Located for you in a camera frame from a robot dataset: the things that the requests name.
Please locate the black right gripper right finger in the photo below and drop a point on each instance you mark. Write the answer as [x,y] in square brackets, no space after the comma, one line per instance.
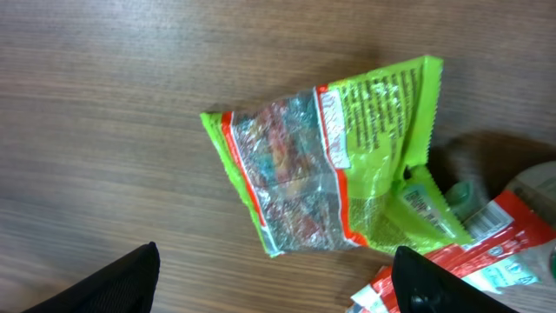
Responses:
[422,286]

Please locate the green lid spread jar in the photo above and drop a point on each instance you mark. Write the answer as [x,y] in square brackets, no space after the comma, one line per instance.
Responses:
[535,188]

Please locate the green gummy candy bag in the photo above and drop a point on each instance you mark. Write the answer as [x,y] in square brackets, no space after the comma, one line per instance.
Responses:
[342,165]

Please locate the teal wipes packet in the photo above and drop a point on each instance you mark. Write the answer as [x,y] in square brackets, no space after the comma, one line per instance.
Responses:
[462,197]

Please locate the red snack stick packet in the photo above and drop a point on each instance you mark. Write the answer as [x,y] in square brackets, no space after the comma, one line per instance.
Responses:
[506,230]

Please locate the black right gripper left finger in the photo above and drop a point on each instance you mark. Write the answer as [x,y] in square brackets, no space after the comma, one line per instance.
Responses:
[127,285]

